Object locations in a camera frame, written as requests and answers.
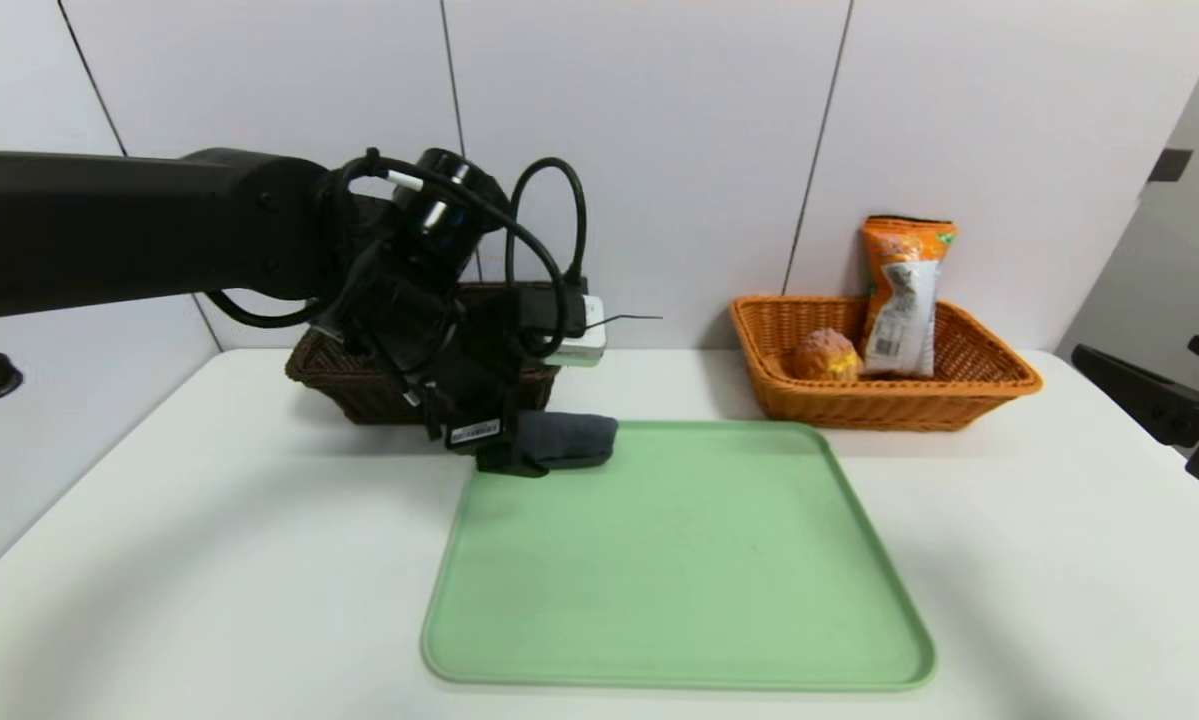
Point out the dark grey cloth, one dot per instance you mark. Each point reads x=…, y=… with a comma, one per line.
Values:
x=574, y=440

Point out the black wall bracket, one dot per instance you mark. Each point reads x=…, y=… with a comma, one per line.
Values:
x=1169, y=165

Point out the orange wicker basket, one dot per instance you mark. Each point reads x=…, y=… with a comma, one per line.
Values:
x=859, y=405

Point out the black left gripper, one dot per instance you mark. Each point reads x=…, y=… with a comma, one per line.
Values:
x=476, y=432

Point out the orange snack bag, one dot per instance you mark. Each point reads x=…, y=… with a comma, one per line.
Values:
x=904, y=300

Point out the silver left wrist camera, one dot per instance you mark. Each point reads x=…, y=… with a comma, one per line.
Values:
x=581, y=345

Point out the light green plastic tray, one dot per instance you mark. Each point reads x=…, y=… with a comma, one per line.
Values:
x=679, y=580

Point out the dark brown wicker basket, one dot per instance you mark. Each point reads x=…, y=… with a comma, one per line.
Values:
x=349, y=390

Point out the cream puff bread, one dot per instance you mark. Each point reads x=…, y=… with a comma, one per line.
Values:
x=827, y=355

